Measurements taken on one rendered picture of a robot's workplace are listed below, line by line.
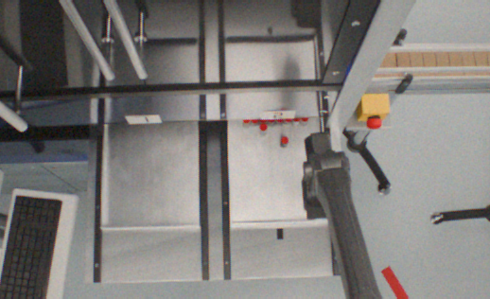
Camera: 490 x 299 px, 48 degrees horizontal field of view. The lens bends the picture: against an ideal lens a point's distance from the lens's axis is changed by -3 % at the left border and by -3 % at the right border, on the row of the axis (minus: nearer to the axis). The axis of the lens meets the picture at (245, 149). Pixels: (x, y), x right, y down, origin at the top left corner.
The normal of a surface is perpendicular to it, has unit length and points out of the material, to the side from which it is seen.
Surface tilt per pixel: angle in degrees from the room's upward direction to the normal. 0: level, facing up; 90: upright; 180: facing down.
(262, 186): 0
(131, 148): 0
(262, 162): 0
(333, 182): 33
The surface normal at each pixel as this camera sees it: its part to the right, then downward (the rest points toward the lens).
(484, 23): 0.00, -0.25
